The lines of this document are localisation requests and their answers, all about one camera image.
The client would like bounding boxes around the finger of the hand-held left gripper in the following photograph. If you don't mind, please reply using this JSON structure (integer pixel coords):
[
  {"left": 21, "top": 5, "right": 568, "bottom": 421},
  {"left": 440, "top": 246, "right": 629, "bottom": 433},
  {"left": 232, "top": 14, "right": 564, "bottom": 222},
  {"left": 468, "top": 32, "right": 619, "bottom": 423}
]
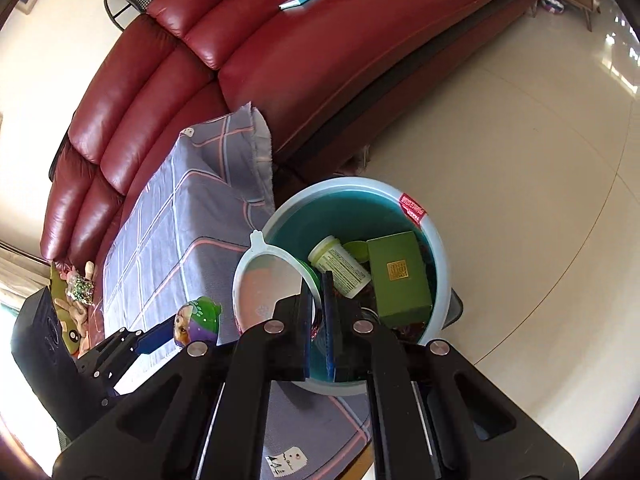
[{"left": 75, "top": 321, "right": 176, "bottom": 386}]

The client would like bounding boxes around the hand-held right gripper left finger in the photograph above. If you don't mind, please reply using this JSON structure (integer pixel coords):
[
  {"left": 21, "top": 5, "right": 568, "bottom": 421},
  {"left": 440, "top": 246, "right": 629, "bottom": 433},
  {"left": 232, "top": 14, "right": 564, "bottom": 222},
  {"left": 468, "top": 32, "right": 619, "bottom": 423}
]
[{"left": 52, "top": 280, "right": 318, "bottom": 480}]

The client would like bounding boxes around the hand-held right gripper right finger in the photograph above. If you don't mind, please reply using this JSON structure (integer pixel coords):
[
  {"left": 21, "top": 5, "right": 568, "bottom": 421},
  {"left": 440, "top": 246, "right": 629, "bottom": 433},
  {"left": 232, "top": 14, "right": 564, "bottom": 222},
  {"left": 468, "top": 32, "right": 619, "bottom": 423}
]
[{"left": 321, "top": 270, "right": 581, "bottom": 480}]

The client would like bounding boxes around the white pill bottle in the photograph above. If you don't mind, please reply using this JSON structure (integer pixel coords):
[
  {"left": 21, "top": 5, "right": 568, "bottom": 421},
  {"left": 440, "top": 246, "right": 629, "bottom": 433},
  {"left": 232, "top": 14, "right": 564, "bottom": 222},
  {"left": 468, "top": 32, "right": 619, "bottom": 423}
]
[{"left": 307, "top": 235, "right": 372, "bottom": 297}]

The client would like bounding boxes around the lime green lid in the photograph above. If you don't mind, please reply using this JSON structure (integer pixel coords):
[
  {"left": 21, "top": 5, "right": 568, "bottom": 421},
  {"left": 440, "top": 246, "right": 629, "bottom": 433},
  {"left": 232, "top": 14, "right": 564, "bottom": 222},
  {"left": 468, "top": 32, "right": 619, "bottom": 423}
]
[{"left": 342, "top": 240, "right": 373, "bottom": 263}]

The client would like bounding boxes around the green cardboard box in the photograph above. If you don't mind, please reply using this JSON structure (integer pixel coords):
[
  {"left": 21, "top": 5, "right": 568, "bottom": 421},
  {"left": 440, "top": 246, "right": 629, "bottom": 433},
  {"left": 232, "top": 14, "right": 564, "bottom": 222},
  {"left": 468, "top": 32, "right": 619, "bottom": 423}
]
[{"left": 366, "top": 231, "right": 433, "bottom": 326}]

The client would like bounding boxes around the teal plastic bin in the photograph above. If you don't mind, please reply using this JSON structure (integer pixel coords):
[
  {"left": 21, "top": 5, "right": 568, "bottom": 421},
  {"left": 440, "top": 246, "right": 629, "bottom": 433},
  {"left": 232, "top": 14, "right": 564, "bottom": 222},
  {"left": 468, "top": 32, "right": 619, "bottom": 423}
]
[{"left": 261, "top": 176, "right": 443, "bottom": 397}]

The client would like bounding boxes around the beige plush toy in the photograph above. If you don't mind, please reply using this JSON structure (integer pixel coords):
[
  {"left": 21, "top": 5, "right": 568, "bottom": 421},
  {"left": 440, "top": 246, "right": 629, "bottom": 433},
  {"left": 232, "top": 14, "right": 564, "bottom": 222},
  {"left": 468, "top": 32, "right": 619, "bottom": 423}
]
[{"left": 55, "top": 260, "right": 101, "bottom": 356}]

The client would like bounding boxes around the bag of glitter beads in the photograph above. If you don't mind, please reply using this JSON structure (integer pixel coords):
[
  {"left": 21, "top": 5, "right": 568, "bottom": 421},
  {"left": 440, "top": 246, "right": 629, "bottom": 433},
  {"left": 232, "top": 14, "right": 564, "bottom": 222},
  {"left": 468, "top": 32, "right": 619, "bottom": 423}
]
[{"left": 67, "top": 272, "right": 96, "bottom": 306}]

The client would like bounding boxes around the green plush toy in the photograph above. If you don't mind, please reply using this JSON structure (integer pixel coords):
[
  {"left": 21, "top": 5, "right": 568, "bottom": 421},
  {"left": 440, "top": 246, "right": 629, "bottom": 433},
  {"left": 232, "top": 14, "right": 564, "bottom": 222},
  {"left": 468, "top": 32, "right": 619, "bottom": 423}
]
[{"left": 49, "top": 262, "right": 83, "bottom": 356}]

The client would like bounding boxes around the grey plaid cloth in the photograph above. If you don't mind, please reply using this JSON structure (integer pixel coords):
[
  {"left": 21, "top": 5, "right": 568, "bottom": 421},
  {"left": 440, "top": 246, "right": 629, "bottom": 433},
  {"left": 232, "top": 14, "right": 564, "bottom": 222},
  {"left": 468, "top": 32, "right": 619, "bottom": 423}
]
[{"left": 80, "top": 102, "right": 373, "bottom": 480}]

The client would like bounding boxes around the red leather sofa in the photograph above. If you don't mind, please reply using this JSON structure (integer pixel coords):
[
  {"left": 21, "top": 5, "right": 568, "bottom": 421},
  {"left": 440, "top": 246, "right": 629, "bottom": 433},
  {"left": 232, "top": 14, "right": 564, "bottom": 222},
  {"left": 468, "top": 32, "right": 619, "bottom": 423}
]
[{"left": 39, "top": 0, "right": 546, "bottom": 281}]

